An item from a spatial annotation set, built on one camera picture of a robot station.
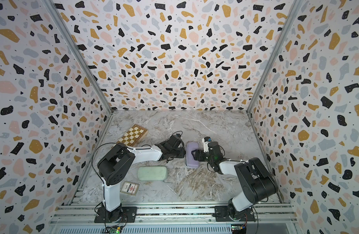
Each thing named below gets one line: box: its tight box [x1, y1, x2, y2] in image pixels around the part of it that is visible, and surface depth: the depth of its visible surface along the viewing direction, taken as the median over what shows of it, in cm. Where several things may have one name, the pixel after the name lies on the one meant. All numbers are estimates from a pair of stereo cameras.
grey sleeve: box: [185, 140, 200, 169], surface depth 92 cm
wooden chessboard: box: [116, 123, 149, 147], surface depth 105 cm
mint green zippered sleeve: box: [137, 165, 169, 181], surface depth 87 cm
